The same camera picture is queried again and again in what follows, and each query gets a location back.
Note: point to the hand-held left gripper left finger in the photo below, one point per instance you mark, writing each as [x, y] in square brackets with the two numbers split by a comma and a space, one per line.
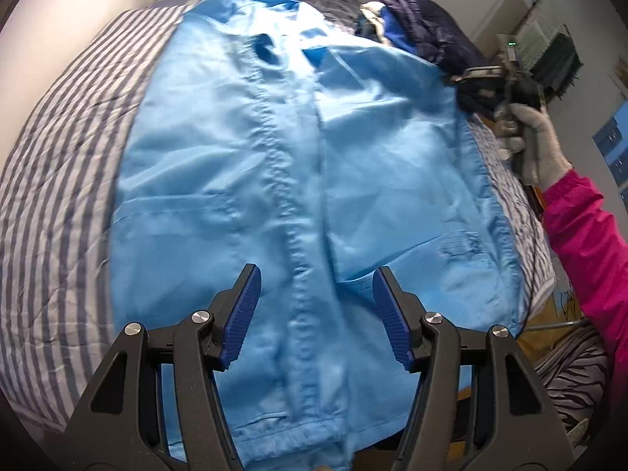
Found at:
[240, 314]

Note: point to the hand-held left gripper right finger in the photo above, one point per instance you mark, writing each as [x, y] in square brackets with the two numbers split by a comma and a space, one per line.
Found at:
[392, 319]

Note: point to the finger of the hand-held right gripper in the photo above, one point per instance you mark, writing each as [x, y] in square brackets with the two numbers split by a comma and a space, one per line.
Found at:
[473, 77]

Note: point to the light blue work coat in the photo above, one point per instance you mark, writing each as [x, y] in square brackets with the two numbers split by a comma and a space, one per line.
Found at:
[221, 157]

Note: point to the person's right hand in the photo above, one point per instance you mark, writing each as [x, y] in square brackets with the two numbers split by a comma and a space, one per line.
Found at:
[544, 142]

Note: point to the striped hanging towel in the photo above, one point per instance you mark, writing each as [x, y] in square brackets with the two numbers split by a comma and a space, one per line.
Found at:
[535, 39]

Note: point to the dark navy down jacket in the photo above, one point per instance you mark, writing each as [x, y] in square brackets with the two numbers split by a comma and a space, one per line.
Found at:
[431, 24]

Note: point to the white leaning board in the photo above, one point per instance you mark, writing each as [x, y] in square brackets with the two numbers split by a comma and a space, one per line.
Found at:
[500, 14]

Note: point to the royal blue garment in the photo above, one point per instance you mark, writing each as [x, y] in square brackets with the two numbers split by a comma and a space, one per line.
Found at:
[400, 32]

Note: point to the blue printed poster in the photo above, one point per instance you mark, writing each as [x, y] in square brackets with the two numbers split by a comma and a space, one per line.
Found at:
[613, 147]

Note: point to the zebra striped pants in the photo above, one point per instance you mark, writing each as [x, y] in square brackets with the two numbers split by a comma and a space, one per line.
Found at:
[574, 382]

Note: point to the blue white striped blanket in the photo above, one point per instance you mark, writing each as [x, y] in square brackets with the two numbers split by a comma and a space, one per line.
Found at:
[64, 157]

